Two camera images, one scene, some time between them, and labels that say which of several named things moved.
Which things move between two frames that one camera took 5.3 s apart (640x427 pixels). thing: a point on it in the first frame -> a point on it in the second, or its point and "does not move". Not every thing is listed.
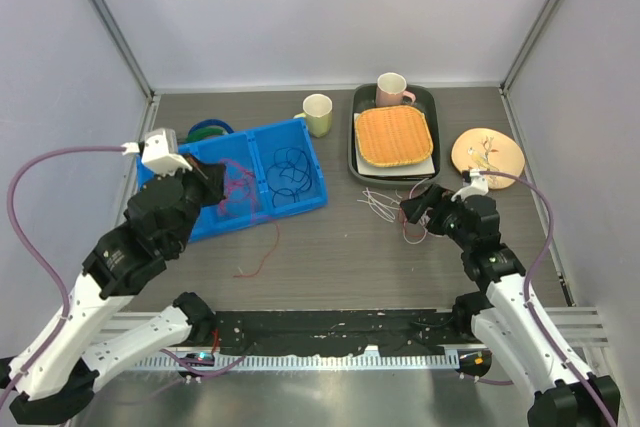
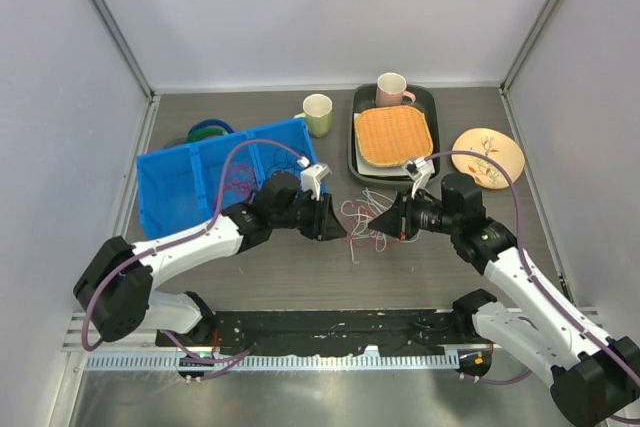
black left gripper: x=210 y=174 -> x=324 y=223
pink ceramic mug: x=390 y=90 does not move
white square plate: x=421 y=166 does not move
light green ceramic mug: x=318 y=113 does not move
